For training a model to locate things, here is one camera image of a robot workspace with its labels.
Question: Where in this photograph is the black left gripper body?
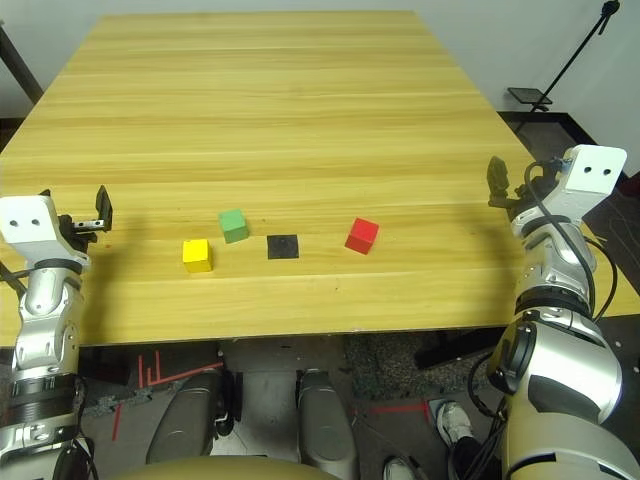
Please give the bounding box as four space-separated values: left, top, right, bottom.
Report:
55 213 107 254

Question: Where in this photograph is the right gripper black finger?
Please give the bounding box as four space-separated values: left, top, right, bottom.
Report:
487 155 511 202

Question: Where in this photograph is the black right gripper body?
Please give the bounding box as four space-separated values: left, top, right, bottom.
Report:
488 160 559 222

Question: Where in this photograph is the yellow wooden block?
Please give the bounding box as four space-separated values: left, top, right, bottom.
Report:
181 238 214 274

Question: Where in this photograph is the green wooden block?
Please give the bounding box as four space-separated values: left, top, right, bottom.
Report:
217 208 250 245

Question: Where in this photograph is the red wooden block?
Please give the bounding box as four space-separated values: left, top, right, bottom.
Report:
344 216 380 255

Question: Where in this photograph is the black flat holder plate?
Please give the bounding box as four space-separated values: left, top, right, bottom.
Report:
507 86 554 106

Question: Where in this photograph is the dark metal table leg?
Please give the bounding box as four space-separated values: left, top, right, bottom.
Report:
0 19 45 104

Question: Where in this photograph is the black tripod stand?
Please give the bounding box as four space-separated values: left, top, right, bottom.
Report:
517 0 624 134

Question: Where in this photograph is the black square marker pad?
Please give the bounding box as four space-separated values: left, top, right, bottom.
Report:
266 233 300 261

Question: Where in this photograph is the grey robot left leg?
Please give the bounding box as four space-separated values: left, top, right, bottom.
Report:
145 372 236 464

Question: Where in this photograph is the grey robot leg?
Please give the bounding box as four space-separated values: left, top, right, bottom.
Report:
298 368 359 480
145 372 236 464

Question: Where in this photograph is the grey speckled carpet patch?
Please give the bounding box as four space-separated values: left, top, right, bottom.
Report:
342 332 444 401

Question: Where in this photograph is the white sneaker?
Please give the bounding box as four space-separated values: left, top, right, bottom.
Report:
436 399 474 446
382 457 419 480

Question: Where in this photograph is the red floor tape corner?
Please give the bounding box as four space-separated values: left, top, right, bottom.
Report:
369 403 432 427

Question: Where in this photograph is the tan robot torso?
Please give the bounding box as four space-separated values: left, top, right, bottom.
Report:
112 453 326 480

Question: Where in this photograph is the grey robot right leg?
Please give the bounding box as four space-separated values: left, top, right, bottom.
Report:
298 368 359 480

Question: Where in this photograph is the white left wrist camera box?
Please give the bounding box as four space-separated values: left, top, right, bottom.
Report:
0 194 91 269

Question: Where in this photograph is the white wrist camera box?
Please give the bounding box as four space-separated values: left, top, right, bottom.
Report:
0 194 91 269
542 144 628 224

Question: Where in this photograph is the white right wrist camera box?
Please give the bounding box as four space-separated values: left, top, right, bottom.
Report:
542 144 628 224

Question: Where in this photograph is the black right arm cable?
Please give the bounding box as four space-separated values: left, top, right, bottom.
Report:
523 159 620 322

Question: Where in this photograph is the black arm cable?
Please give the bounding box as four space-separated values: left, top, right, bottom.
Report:
54 389 101 480
523 159 620 322

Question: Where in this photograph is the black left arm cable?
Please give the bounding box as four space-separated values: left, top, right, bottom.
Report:
54 389 101 480

